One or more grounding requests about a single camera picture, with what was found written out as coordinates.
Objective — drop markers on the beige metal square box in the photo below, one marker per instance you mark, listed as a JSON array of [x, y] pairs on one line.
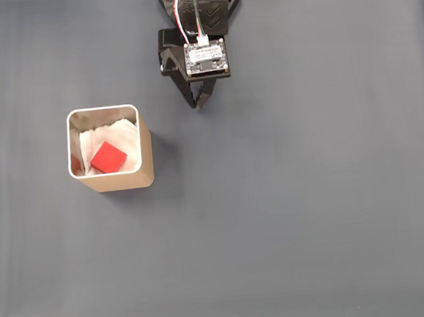
[[125, 181]]

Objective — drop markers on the dark blue table mat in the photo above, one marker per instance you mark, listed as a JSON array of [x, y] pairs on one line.
[[274, 197]]

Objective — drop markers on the camera circuit board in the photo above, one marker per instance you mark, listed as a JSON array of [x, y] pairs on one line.
[[207, 57]]

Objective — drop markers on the red cube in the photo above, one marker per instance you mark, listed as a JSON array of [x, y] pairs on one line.
[[108, 157]]

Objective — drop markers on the white tissue paper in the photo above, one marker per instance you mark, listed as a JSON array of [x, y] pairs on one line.
[[125, 136]]

